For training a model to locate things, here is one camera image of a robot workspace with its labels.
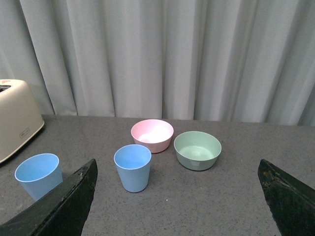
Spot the green plastic bowl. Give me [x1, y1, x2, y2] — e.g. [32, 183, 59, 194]
[174, 131, 222, 171]

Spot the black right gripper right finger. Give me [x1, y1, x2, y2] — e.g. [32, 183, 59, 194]
[258, 159, 315, 236]

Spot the blue plastic cup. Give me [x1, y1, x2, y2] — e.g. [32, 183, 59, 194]
[15, 153, 63, 201]
[114, 144, 152, 193]

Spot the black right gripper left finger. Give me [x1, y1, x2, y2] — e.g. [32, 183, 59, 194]
[0, 159, 98, 236]

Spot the pink plastic bowl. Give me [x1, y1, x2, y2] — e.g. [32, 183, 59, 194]
[131, 119, 174, 153]

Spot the grey curtain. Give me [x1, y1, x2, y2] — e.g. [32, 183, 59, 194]
[0, 0, 315, 126]

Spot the cream white toaster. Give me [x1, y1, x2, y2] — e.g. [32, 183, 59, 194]
[0, 80, 44, 163]

